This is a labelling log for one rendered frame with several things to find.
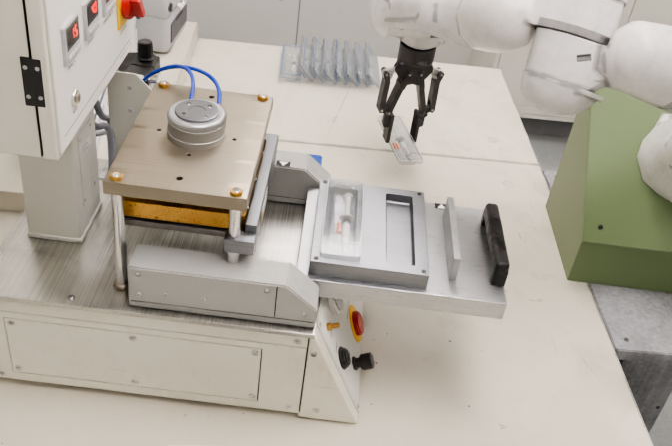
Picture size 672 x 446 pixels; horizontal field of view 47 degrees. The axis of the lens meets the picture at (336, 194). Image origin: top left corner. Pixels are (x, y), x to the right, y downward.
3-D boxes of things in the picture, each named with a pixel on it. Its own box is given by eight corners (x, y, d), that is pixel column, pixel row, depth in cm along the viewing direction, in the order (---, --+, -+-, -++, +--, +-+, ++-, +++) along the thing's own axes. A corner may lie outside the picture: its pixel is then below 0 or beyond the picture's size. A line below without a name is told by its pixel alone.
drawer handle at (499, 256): (490, 285, 110) (497, 263, 107) (480, 221, 122) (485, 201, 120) (504, 287, 110) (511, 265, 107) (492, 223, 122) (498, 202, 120)
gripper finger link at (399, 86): (414, 73, 161) (408, 72, 160) (391, 118, 166) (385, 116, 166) (409, 64, 164) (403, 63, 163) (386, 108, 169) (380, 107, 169)
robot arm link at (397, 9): (526, -18, 121) (460, -16, 150) (411, -25, 117) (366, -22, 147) (518, 54, 123) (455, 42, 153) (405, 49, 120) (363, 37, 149)
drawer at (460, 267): (292, 297, 108) (297, 255, 104) (306, 205, 126) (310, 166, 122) (500, 323, 109) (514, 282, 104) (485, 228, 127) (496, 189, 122)
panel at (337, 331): (357, 413, 116) (316, 325, 106) (363, 279, 140) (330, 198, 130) (370, 411, 115) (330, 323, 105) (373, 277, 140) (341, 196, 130)
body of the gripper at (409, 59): (404, 50, 155) (396, 91, 160) (443, 51, 157) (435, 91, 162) (393, 34, 161) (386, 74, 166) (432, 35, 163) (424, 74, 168)
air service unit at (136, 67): (119, 147, 127) (115, 65, 118) (142, 104, 138) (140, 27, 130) (151, 151, 127) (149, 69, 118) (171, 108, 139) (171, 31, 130)
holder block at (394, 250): (308, 274, 107) (309, 260, 106) (318, 191, 123) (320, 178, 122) (426, 289, 107) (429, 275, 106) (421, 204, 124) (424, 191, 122)
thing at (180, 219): (116, 223, 103) (113, 164, 98) (157, 138, 122) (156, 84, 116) (245, 239, 104) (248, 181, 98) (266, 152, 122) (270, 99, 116)
